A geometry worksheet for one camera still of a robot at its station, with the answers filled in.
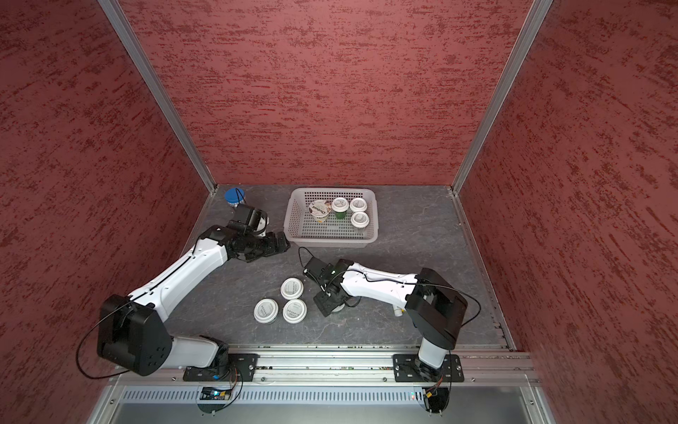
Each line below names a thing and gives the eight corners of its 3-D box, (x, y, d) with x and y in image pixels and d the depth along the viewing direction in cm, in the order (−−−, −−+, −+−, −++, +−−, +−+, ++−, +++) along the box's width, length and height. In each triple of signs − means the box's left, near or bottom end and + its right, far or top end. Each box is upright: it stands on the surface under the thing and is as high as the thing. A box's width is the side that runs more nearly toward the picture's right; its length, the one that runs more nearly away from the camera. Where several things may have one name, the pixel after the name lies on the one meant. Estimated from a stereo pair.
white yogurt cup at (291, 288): (283, 306, 88) (278, 297, 82) (286, 287, 92) (281, 277, 86) (303, 306, 88) (300, 297, 82) (305, 287, 92) (303, 277, 86)
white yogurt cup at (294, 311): (284, 328, 83) (280, 321, 77) (287, 307, 87) (283, 298, 81) (306, 328, 83) (304, 321, 77) (308, 307, 87) (306, 299, 81)
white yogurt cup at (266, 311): (257, 327, 83) (251, 320, 77) (262, 305, 88) (256, 297, 82) (279, 327, 83) (274, 320, 77) (283, 305, 88) (279, 297, 82)
